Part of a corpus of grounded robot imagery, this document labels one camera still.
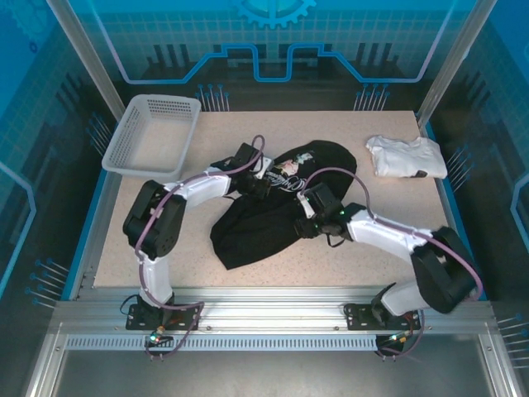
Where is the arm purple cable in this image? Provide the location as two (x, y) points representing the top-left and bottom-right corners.
(303, 167), (484, 361)
(135, 134), (266, 361)

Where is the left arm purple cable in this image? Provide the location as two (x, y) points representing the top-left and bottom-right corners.
(135, 134), (266, 361)

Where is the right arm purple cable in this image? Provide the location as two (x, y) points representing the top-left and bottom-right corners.
(303, 167), (484, 361)

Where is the black floral print t-shirt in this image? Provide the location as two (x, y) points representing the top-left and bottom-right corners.
(209, 139), (358, 271)

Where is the left small LED connector board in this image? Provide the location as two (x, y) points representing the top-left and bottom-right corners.
(146, 328), (174, 345)

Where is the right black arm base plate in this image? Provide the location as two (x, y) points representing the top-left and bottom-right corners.
(343, 301), (422, 332)

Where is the right aluminium frame post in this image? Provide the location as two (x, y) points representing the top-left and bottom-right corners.
(417, 0), (497, 125)

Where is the white perforated plastic basket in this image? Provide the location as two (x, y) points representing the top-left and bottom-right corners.
(101, 93), (203, 180)

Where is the right small LED connector board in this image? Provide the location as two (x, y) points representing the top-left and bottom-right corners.
(379, 329), (413, 347)

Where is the white folded t-shirt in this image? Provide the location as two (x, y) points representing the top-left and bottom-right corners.
(365, 135), (449, 179)

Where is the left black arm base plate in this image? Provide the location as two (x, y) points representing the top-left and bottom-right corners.
(126, 304), (203, 332)

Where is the aluminium mounting rail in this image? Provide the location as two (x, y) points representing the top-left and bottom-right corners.
(53, 285), (493, 336)

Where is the aluminium frame post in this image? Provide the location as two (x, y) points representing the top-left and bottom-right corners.
(417, 0), (497, 125)
(45, 0), (127, 121)

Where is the left aluminium frame post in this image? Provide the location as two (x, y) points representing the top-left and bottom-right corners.
(45, 0), (127, 121)

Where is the small led connector board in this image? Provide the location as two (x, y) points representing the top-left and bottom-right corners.
(146, 328), (174, 345)
(379, 329), (413, 347)

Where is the slotted grey cable duct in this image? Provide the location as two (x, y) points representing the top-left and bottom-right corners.
(64, 334), (379, 352)

